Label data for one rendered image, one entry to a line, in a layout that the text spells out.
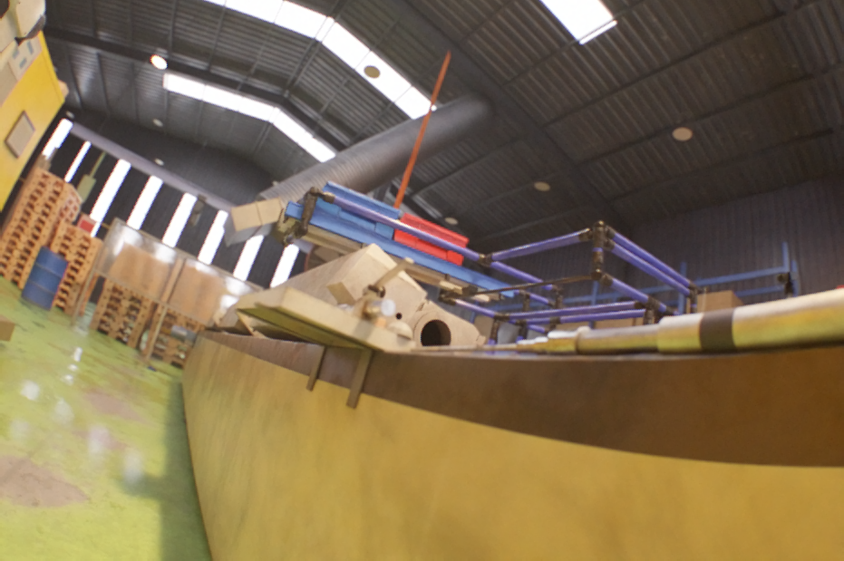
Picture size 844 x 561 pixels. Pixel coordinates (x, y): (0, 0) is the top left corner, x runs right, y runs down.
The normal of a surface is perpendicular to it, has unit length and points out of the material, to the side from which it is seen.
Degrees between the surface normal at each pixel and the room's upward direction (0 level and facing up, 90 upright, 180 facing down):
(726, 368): 90
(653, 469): 90
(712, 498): 90
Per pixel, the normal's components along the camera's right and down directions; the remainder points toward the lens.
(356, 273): 0.52, -0.18
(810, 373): -0.80, -0.42
